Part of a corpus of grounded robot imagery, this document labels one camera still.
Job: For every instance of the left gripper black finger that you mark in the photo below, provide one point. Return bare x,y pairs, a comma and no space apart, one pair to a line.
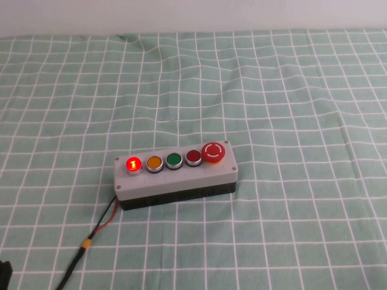
4,276

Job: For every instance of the red illuminated push button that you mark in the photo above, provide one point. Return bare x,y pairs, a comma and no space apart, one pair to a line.
133,165

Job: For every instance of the yellow push button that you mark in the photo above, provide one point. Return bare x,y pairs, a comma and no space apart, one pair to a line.
154,163

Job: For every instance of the grey button control box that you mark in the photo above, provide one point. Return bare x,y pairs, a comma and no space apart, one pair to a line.
181,185

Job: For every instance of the green push button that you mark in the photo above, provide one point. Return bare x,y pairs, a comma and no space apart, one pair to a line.
173,159

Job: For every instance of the dark red push button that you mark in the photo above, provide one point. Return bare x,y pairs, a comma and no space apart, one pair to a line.
193,156

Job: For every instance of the red mushroom emergency stop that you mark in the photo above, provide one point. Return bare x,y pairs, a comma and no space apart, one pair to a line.
213,151

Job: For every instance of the green white checkered tablecloth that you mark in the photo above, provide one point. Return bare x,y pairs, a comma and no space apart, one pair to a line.
272,90

